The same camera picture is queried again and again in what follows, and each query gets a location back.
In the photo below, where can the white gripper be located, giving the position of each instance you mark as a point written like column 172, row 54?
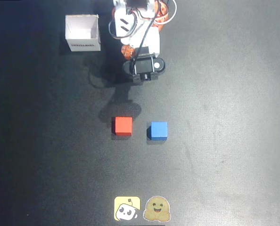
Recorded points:
column 152, row 42

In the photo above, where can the blue cube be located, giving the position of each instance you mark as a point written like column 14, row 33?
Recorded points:
column 158, row 130

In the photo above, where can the white cardboard box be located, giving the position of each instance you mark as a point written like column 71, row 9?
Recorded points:
column 82, row 28

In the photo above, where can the red cube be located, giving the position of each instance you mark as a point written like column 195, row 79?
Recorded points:
column 123, row 126

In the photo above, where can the yellow robot sticker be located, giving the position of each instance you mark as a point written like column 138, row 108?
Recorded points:
column 127, row 208

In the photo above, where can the smiling face sticker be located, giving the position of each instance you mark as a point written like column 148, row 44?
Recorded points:
column 157, row 209

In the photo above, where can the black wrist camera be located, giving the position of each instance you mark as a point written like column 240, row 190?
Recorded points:
column 143, row 66

